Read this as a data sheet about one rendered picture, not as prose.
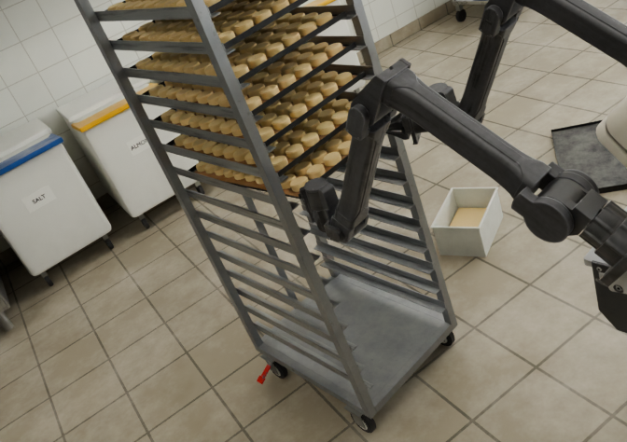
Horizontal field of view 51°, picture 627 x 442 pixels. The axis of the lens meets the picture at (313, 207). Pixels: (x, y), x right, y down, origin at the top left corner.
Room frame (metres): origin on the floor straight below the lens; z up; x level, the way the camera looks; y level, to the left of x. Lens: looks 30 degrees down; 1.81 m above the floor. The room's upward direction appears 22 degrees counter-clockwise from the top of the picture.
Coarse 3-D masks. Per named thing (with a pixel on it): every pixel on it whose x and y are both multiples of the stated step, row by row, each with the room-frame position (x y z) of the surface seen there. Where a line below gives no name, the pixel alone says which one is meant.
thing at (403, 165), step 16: (352, 0) 1.76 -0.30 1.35; (368, 32) 1.77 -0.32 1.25; (368, 48) 1.76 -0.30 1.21; (368, 64) 1.77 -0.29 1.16; (400, 144) 1.76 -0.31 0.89; (400, 160) 1.76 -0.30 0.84; (416, 192) 1.77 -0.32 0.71; (416, 208) 1.76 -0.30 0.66; (432, 240) 1.77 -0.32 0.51; (432, 256) 1.76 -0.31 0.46; (432, 272) 1.77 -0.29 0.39; (448, 304) 1.76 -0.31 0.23; (448, 320) 1.76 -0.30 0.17
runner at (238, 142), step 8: (152, 120) 2.03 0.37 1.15; (160, 128) 2.00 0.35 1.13; (168, 128) 1.96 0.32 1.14; (176, 128) 1.91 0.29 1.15; (184, 128) 1.87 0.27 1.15; (192, 128) 1.83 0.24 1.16; (200, 136) 1.80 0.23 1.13; (208, 136) 1.76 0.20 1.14; (216, 136) 1.72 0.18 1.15; (224, 136) 1.69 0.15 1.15; (232, 136) 1.65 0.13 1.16; (232, 144) 1.66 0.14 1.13; (240, 144) 1.63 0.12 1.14; (264, 144) 1.53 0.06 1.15
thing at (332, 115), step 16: (320, 112) 1.81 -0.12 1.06; (336, 112) 1.77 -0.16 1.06; (304, 128) 1.75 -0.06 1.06; (320, 128) 1.71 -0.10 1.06; (176, 144) 2.04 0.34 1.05; (192, 144) 1.96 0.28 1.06; (208, 144) 1.91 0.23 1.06; (224, 144) 1.86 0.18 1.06; (272, 144) 1.73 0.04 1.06; (288, 144) 1.69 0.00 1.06; (304, 144) 1.67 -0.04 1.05; (240, 160) 1.74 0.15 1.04; (272, 160) 1.62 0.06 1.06; (288, 160) 1.63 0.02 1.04
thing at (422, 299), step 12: (324, 264) 2.28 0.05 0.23; (336, 264) 2.23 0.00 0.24; (348, 276) 2.14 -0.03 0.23; (360, 276) 2.11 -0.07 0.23; (372, 276) 2.05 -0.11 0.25; (384, 288) 1.98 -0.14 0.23; (396, 288) 1.95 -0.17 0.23; (408, 288) 1.90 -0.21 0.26; (420, 300) 1.84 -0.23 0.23; (432, 300) 1.80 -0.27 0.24
